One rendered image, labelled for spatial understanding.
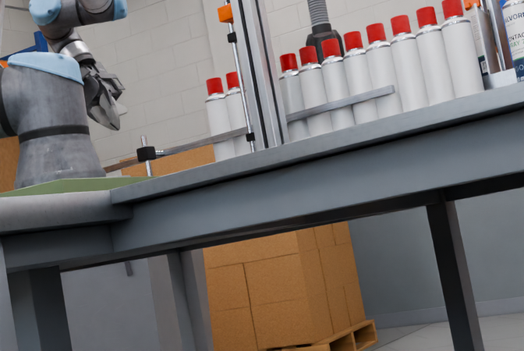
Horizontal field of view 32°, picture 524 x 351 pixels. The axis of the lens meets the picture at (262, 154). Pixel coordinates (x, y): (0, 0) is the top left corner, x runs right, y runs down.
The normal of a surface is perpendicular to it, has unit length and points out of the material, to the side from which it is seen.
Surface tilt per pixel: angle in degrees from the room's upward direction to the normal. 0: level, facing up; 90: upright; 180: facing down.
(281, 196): 90
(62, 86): 90
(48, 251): 90
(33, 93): 90
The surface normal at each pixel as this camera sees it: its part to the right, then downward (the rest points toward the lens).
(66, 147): 0.34, -0.45
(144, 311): -0.22, 0.00
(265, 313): -0.44, 0.00
